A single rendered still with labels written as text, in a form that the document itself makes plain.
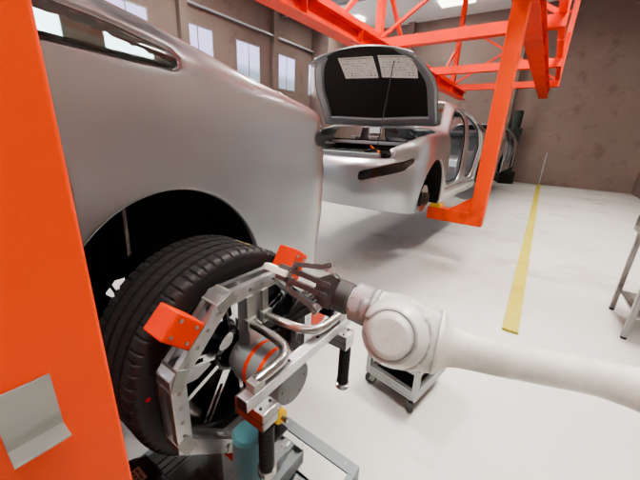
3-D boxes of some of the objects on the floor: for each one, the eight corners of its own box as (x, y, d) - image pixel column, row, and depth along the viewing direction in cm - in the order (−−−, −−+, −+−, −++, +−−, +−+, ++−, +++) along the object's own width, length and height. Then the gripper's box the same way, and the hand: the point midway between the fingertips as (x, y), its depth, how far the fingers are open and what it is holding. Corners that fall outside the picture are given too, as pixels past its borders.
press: (513, 182, 1308) (530, 111, 1220) (511, 184, 1237) (530, 110, 1149) (494, 180, 1347) (510, 111, 1258) (491, 182, 1276) (508, 110, 1188)
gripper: (357, 272, 67) (267, 239, 76) (338, 330, 67) (250, 290, 76) (365, 272, 74) (281, 242, 83) (348, 324, 74) (266, 289, 83)
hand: (277, 270), depth 78 cm, fingers closed
